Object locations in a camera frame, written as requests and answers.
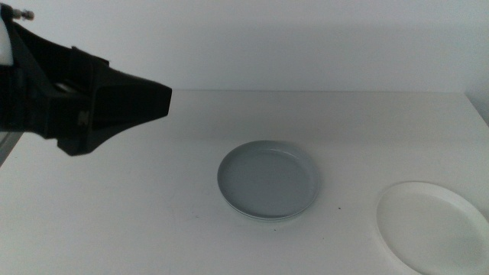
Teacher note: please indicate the white side furniture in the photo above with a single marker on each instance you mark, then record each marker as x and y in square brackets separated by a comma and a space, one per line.
[7, 147]

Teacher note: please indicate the pale green shallow bowl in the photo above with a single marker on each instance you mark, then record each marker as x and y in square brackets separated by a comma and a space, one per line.
[263, 219]

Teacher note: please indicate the white shallow bowl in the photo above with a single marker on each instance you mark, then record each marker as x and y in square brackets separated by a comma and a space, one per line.
[431, 229]

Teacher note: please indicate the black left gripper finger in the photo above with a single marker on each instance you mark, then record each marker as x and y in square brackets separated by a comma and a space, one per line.
[89, 65]
[126, 99]

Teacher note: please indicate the grey shallow bowl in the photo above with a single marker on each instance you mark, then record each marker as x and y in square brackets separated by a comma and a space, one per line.
[267, 179]

